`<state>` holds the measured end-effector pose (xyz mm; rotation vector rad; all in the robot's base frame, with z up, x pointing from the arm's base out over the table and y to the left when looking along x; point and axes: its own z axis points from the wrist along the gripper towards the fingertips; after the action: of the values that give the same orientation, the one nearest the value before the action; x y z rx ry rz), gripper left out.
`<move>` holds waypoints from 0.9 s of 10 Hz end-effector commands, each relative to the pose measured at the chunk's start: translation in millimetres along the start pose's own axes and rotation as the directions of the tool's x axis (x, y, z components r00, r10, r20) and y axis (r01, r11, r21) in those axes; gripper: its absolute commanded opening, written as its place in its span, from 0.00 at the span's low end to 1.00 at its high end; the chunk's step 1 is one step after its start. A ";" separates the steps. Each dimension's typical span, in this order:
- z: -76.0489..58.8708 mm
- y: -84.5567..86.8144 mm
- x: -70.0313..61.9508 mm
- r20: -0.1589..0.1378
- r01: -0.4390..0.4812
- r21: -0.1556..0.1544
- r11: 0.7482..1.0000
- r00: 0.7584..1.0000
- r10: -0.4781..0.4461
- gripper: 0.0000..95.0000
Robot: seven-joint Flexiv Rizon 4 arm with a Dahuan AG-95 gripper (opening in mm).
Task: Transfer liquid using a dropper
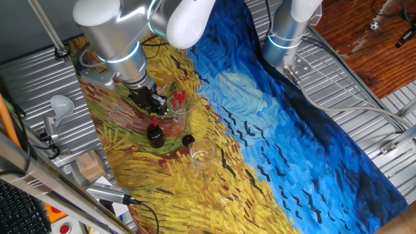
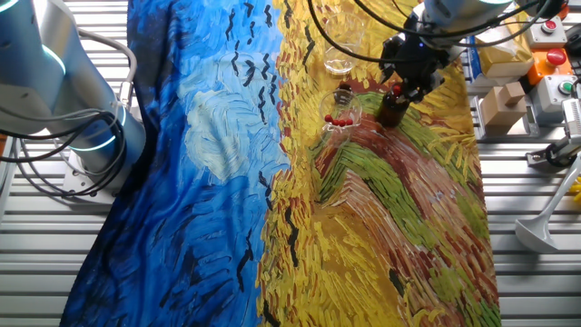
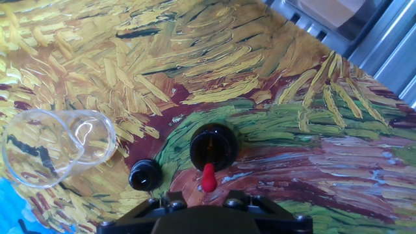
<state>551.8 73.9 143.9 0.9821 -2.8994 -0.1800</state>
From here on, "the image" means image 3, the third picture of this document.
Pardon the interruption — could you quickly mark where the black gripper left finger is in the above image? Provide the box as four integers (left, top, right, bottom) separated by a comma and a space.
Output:
96, 190, 189, 234

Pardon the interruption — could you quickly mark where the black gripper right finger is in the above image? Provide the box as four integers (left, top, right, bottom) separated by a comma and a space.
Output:
222, 189, 314, 234

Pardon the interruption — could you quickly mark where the red bulb glass dropper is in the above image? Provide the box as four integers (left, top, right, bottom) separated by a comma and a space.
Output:
200, 136, 218, 194

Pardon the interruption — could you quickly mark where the clear beaker with liquid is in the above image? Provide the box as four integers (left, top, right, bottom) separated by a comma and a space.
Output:
1, 109, 118, 189

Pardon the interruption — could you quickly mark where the black bottle cap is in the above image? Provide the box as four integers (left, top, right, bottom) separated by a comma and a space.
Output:
128, 159, 163, 192

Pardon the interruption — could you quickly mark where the painted wheatfield print cloth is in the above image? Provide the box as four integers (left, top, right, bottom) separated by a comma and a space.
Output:
0, 0, 416, 234

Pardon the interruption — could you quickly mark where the brown glass bottle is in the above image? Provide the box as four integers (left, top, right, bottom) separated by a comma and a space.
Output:
189, 122, 240, 172

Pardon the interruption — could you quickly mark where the small cardboard box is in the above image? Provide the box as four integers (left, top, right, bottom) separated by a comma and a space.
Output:
298, 0, 369, 29

